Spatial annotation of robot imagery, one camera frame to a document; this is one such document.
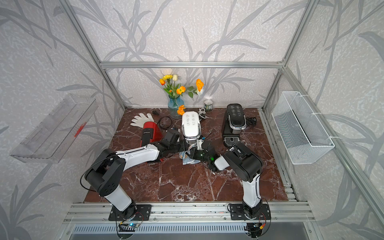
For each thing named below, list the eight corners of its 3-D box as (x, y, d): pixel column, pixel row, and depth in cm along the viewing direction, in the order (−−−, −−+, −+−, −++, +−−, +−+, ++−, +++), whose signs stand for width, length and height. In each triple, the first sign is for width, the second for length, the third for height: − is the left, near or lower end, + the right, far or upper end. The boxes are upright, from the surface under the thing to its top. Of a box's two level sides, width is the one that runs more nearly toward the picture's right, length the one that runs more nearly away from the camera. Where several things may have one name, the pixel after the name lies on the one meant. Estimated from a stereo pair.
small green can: (204, 111, 120) (204, 106, 116) (204, 104, 125) (204, 100, 121) (213, 111, 120) (213, 106, 116) (212, 104, 125) (213, 100, 121)
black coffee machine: (223, 147, 99) (228, 126, 81) (221, 126, 111) (225, 103, 93) (240, 147, 99) (248, 126, 81) (236, 126, 111) (242, 103, 93)
